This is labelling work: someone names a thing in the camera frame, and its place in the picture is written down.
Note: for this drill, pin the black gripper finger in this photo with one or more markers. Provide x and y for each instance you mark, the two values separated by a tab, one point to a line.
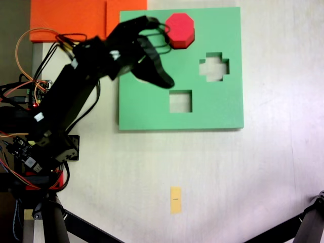
157	73
153	21

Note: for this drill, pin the red octagonal pillar block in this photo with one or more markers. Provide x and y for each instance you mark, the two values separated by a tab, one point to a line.
179	26

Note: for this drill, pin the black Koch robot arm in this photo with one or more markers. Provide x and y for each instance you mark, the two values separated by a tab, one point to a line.
68	96

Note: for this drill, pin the orange flat block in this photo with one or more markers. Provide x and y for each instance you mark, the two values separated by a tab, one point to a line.
68	20

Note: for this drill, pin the green shape sorter board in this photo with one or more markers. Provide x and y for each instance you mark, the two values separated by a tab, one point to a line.
215	111

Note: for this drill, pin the green circuit board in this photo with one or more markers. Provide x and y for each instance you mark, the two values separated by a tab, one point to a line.
38	92

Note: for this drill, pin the yellow tape marker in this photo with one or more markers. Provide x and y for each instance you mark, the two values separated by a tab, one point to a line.
176	200

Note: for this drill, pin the red printed base part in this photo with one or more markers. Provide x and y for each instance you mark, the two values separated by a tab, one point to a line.
59	181

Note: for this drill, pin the black circuit board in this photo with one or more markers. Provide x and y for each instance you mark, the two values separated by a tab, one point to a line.
19	149

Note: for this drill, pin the black tripod leg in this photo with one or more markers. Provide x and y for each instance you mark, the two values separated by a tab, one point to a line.
53	222
311	222

